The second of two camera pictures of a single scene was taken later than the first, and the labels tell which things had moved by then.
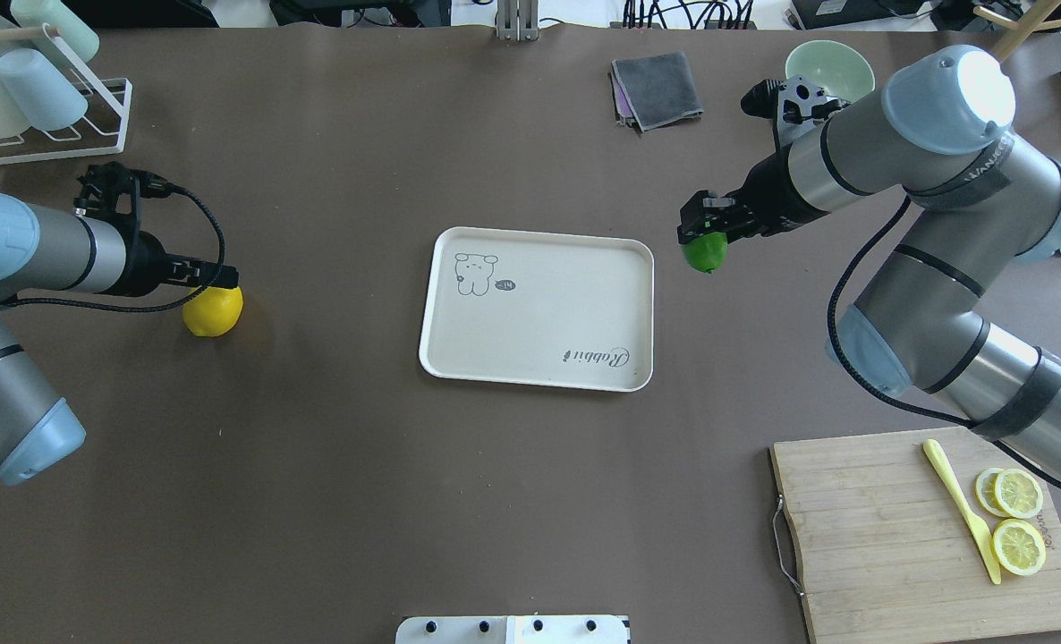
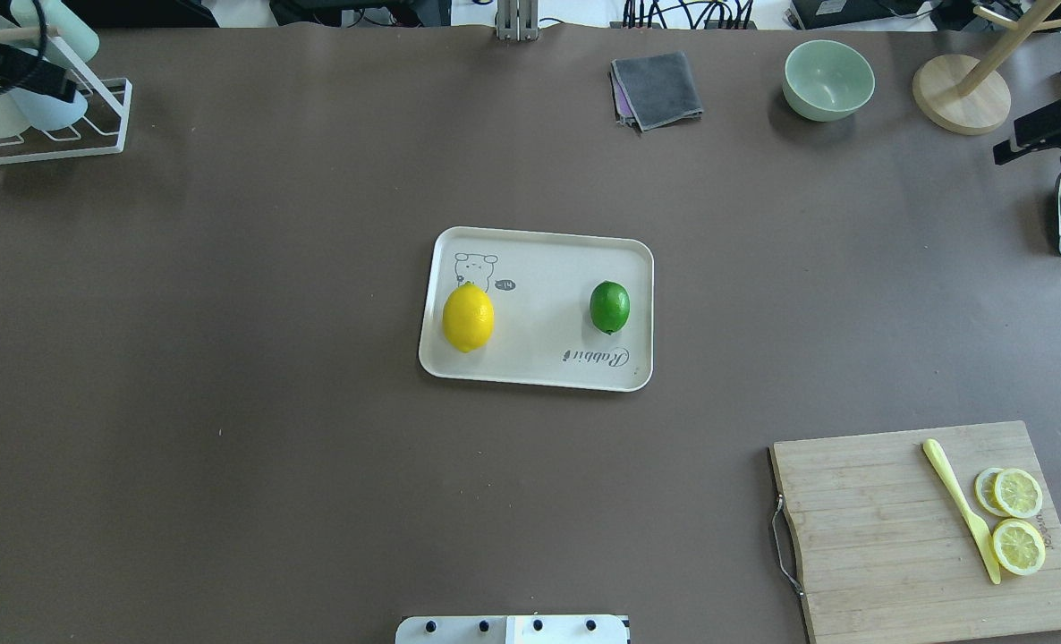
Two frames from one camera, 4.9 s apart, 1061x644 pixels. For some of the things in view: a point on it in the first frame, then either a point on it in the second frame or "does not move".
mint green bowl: [838, 69] does not move
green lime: [707, 252] → [609, 305]
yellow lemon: [215, 311] → [468, 317]
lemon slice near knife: [1018, 546] does not move
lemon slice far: [1017, 493] does not move
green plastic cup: [35, 13] does not move
